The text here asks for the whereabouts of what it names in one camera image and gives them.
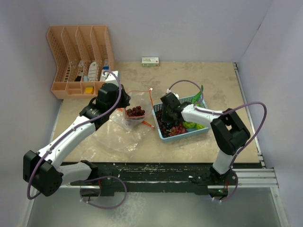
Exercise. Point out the aluminium rail frame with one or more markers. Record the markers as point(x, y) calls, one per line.
point(264, 178)

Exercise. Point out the white bottle in organizer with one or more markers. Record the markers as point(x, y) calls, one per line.
point(92, 71)

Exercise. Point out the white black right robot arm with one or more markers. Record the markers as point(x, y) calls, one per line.
point(229, 131)

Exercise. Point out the small green white box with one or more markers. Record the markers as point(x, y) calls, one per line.
point(150, 61)

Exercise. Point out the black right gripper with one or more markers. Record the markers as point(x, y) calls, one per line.
point(165, 119)

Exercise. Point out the orange plastic file organizer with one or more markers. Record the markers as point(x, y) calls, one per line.
point(74, 48)

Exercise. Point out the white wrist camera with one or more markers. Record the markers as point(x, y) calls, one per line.
point(175, 94)
point(109, 78)

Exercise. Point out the green custard apple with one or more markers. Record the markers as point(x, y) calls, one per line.
point(189, 125)

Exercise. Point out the black metal base frame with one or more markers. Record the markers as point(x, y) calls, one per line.
point(196, 178)

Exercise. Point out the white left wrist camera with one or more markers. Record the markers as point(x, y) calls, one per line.
point(109, 78)

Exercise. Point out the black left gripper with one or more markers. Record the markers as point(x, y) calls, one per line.
point(125, 99)

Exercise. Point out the yellow-green custard apple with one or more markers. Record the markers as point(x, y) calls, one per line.
point(199, 126)

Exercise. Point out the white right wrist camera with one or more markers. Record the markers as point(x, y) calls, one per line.
point(175, 94)

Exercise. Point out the yellow block in organizer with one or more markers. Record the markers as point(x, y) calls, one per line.
point(89, 90)

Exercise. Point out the clear zip top bag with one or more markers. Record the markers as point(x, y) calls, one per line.
point(128, 125)

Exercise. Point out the white blue box in organizer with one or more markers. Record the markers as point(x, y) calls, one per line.
point(105, 68)

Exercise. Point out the dark red grape bunch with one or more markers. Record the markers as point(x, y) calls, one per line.
point(163, 125)

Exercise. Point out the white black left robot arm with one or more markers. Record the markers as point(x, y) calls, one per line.
point(43, 170)

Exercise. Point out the green chili pepper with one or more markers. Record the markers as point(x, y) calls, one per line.
point(198, 98)

